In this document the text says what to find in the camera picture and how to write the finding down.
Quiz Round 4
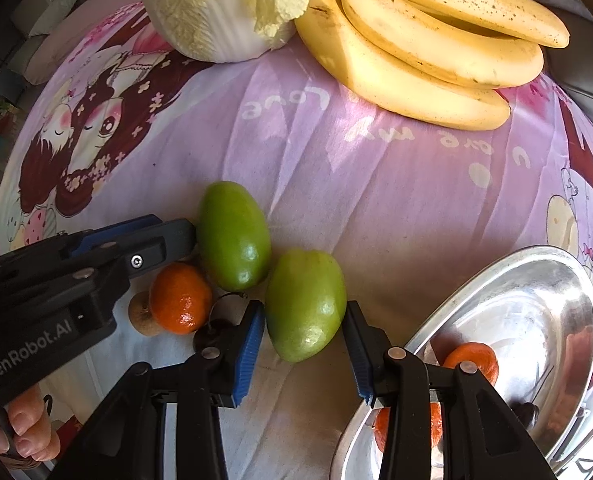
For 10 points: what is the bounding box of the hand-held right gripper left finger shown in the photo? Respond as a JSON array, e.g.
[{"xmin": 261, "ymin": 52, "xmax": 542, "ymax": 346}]
[{"xmin": 51, "ymin": 300, "xmax": 266, "ymax": 480}]

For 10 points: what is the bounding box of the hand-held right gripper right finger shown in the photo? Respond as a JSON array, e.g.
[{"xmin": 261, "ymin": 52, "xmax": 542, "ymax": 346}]
[{"xmin": 341, "ymin": 301, "xmax": 547, "ymax": 480}]

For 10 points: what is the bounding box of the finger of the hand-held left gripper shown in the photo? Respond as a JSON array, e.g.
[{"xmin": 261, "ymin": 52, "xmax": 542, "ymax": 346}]
[
  {"xmin": 120, "ymin": 218, "xmax": 198, "ymax": 283},
  {"xmin": 69, "ymin": 214, "xmax": 165, "ymax": 257}
]

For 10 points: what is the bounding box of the orange tangerine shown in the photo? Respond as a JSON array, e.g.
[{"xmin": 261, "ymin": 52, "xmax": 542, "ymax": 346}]
[
  {"xmin": 149, "ymin": 262, "xmax": 213, "ymax": 336},
  {"xmin": 441, "ymin": 342, "xmax": 499, "ymax": 386},
  {"xmin": 374, "ymin": 402, "xmax": 442, "ymax": 453}
]

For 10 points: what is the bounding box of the green mango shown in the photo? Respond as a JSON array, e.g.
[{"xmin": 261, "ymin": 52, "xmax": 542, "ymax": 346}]
[
  {"xmin": 196, "ymin": 181, "xmax": 272, "ymax": 291},
  {"xmin": 265, "ymin": 249, "xmax": 348, "ymax": 363}
]

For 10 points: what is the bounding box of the brown kiwi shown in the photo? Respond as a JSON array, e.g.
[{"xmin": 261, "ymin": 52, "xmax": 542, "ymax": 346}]
[{"xmin": 128, "ymin": 291, "xmax": 164, "ymax": 336}]

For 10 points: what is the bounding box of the round metal bowl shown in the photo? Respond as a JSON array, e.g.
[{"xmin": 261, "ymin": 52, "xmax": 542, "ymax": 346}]
[{"xmin": 329, "ymin": 245, "xmax": 593, "ymax": 480}]

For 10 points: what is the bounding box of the person's left hand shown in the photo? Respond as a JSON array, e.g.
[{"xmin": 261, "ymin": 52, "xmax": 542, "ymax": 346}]
[{"xmin": 0, "ymin": 386, "xmax": 62, "ymax": 466}]

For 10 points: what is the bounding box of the red patterned clothing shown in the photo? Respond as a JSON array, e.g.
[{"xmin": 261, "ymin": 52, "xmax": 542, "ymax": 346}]
[{"xmin": 51, "ymin": 412, "xmax": 84, "ymax": 461}]

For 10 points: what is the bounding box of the pink printed blanket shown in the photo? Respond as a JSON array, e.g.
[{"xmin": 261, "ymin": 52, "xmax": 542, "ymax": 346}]
[{"xmin": 0, "ymin": 0, "xmax": 593, "ymax": 480}]

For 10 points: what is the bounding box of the napa cabbage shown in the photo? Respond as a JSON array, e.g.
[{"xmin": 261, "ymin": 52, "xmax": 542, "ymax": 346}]
[{"xmin": 129, "ymin": 0, "xmax": 312, "ymax": 63}]

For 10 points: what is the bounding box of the yellow banana bunch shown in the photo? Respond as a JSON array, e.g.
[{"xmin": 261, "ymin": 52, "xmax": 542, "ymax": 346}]
[{"xmin": 294, "ymin": 0, "xmax": 571, "ymax": 132}]

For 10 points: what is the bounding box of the grey leather cushion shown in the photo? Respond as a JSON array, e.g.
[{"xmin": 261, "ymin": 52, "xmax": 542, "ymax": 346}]
[{"xmin": 544, "ymin": 35, "xmax": 593, "ymax": 126}]

